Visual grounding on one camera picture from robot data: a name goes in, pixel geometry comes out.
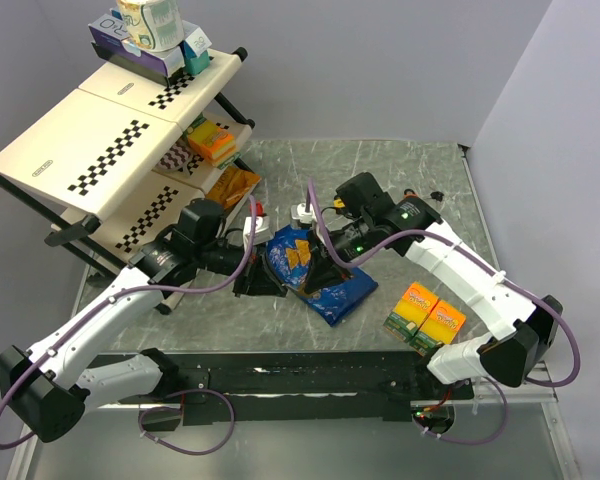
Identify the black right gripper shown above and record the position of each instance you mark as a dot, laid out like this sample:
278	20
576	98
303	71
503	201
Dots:
323	272

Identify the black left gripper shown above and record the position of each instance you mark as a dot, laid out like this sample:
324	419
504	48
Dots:
248	281

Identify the brass padlock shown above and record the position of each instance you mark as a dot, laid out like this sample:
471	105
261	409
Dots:
297	291

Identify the black keys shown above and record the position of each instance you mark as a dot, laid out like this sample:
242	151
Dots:
437	196

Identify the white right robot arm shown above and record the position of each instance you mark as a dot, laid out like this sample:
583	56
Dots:
520	326

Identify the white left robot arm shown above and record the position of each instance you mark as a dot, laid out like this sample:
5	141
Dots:
50	386

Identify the blue Doritos chip bag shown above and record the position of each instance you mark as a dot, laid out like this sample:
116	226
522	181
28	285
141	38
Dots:
289	255

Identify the left yellow sponge pack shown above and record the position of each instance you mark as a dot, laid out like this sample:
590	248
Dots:
410	313

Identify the yellow sponge pack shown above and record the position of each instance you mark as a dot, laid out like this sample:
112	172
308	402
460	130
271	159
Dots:
440	328
410	313

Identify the orange snack bag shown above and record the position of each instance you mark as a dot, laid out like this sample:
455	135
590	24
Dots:
232	186

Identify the right yellow sponge pack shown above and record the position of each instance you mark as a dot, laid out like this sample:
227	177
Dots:
440	328

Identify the purple zigzag cloth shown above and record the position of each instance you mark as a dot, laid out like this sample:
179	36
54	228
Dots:
176	157

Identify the orange sponge pack on shelf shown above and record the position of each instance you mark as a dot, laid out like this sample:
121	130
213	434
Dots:
212	143

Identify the beige checkered shelf rack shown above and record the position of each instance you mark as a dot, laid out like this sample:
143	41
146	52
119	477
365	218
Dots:
90	164

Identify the teal small box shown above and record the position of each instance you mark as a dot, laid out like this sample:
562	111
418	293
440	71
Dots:
194	47

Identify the purple tissue box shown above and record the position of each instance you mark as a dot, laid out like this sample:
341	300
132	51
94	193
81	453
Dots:
109	33

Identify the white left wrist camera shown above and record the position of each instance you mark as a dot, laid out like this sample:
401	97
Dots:
263	229

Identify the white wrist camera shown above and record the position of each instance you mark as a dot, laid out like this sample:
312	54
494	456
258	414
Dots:
263	229
303	217

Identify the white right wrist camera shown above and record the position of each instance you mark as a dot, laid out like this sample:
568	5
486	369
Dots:
303	217

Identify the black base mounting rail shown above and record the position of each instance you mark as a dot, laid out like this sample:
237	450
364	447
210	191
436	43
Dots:
261	386

